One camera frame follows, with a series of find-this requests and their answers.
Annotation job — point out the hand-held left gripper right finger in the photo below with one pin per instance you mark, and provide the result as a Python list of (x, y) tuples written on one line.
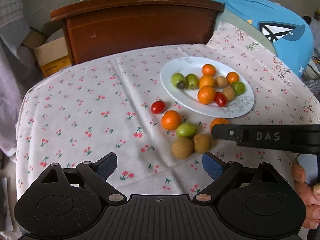
[(212, 166)]

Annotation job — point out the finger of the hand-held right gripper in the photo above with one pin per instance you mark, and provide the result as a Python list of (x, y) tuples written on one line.
[(225, 132)]

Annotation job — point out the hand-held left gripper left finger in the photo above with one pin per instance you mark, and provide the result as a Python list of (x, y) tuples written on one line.
[(106, 166)]

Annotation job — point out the orange mandarin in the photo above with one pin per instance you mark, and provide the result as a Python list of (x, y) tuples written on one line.
[(206, 95), (171, 120), (220, 121), (207, 81), (208, 69), (232, 77)]

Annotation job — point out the red cherry tomato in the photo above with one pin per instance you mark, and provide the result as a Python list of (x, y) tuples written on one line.
[(158, 107), (220, 99)]

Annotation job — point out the white flower print plate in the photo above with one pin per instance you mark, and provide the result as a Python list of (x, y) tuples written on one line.
[(182, 98)]

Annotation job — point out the green jujube with dark end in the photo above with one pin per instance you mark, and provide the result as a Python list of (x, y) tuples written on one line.
[(177, 78)]

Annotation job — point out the person's right hand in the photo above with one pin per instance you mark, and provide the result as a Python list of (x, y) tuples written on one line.
[(310, 200)]

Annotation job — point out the cherry print tablecloth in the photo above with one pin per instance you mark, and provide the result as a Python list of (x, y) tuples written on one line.
[(87, 100)]

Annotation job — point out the grey jacket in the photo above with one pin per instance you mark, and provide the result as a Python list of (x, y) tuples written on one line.
[(315, 37)]

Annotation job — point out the lavender cloth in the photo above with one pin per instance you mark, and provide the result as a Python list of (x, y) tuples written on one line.
[(10, 100)]

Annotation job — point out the open cardboard box yellow side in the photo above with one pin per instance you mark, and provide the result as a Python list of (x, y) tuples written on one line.
[(51, 55)]

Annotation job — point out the blue cartoon pillow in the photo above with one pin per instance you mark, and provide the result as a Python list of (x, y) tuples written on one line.
[(250, 7)]

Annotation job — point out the brown wooden chair back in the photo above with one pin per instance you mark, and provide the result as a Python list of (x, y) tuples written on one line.
[(137, 27)]

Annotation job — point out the brown cardboard box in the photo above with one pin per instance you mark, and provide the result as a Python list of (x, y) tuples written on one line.
[(33, 41)]

